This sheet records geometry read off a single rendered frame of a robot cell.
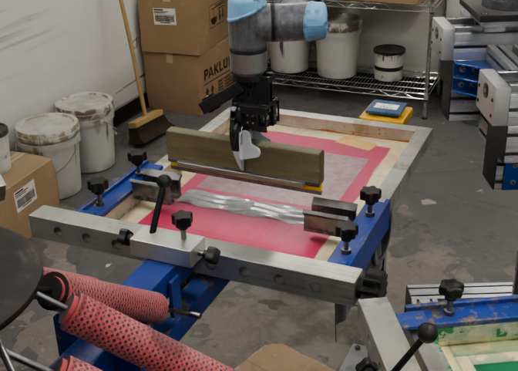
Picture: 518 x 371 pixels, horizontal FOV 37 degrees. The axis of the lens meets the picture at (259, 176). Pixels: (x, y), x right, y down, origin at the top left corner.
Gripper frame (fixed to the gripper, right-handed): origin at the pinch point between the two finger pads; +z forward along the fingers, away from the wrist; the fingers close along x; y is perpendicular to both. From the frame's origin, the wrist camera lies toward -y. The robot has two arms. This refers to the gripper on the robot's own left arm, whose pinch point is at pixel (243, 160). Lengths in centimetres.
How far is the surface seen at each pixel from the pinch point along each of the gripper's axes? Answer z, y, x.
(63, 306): -13, 10, -75
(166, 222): 13.5, -15.2, -8.6
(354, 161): 13.7, 13.9, 36.7
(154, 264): 5.0, -0.8, -36.7
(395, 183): 10.3, 28.3, 21.0
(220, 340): 109, -45, 70
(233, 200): 13.2, -5.5, 5.7
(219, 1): 43, -158, 307
